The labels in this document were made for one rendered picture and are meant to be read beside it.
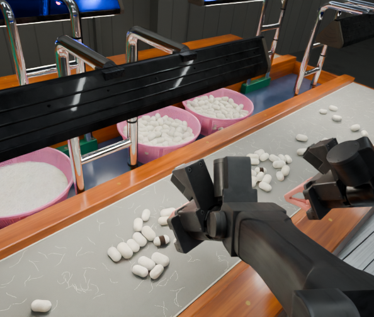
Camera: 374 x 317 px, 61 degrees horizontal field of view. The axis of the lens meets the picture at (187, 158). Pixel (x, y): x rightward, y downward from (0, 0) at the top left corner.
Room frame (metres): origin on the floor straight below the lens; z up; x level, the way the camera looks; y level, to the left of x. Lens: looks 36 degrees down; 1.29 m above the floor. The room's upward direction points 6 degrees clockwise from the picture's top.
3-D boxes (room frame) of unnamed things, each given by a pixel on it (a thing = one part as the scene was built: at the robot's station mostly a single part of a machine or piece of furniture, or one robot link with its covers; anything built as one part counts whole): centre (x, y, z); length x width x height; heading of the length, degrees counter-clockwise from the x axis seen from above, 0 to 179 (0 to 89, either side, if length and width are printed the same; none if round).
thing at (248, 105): (1.09, -0.09, 0.72); 0.27 x 0.27 x 0.10
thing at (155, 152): (0.89, 0.10, 0.72); 0.27 x 0.27 x 0.10
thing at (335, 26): (1.21, -0.58, 1.08); 0.62 x 0.08 x 0.07; 137
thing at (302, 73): (1.27, -0.53, 0.90); 0.20 x 0.19 x 0.45; 137
